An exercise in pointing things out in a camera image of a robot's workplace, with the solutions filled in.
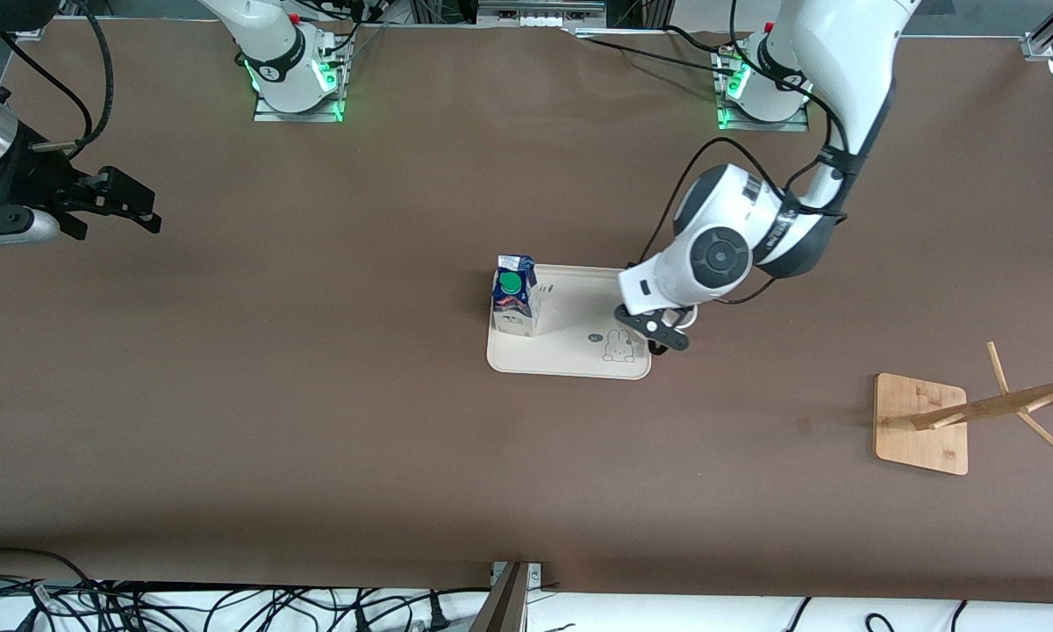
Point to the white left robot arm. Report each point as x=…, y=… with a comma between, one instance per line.
x=719, y=254

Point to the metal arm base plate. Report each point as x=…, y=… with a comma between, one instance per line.
x=763, y=126
x=298, y=117

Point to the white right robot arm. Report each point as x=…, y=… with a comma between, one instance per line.
x=272, y=35

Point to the small metal bracket plate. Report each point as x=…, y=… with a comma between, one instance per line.
x=533, y=575

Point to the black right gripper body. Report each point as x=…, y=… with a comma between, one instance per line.
x=33, y=178

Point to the beige rabbit print tray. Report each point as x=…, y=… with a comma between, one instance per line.
x=570, y=355

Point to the grey power strip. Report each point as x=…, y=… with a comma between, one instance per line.
x=540, y=13

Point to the wooden mug tree stand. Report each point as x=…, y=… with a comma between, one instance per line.
x=917, y=430

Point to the aluminium profile post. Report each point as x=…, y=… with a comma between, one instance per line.
x=505, y=606

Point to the blue white milk carton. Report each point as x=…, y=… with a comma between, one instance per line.
x=513, y=303

